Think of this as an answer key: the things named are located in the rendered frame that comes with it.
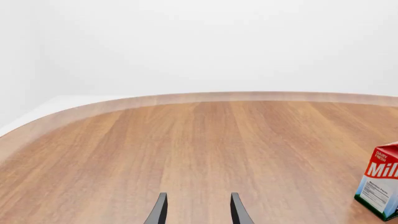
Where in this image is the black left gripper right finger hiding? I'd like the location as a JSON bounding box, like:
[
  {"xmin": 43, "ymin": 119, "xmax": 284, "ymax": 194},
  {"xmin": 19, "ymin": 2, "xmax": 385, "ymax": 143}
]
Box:
[{"xmin": 230, "ymin": 192, "xmax": 255, "ymax": 224}]

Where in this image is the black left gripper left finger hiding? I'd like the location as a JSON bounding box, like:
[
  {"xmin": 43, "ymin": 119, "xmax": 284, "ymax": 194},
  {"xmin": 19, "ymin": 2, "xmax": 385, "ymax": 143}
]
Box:
[{"xmin": 143, "ymin": 192, "xmax": 168, "ymax": 224}]

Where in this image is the red and white milk carton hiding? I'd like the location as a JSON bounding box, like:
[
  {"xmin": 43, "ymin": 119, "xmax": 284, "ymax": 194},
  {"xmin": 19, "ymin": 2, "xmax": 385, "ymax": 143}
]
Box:
[{"xmin": 354, "ymin": 141, "xmax": 398, "ymax": 222}]

